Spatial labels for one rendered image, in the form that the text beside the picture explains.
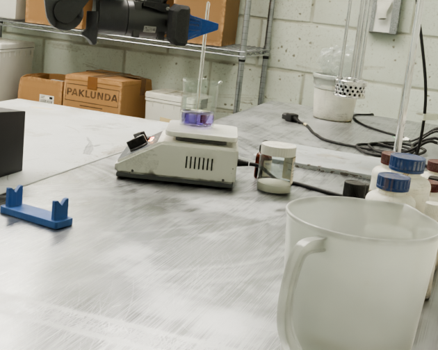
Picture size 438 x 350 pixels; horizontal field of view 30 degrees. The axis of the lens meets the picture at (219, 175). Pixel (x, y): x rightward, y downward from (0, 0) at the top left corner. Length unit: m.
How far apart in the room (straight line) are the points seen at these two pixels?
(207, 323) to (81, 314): 0.12
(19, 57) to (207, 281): 3.18
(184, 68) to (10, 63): 0.82
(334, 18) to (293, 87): 0.36
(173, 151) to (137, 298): 0.52
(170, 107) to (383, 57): 0.96
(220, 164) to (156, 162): 0.10
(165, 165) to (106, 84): 2.30
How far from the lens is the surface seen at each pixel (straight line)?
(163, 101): 3.62
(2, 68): 3.91
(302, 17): 3.74
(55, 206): 1.06
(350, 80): 1.64
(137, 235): 1.06
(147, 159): 1.34
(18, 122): 1.33
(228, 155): 1.33
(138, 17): 1.31
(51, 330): 0.77
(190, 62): 3.90
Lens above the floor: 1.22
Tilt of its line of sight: 13 degrees down
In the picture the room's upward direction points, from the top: 6 degrees clockwise
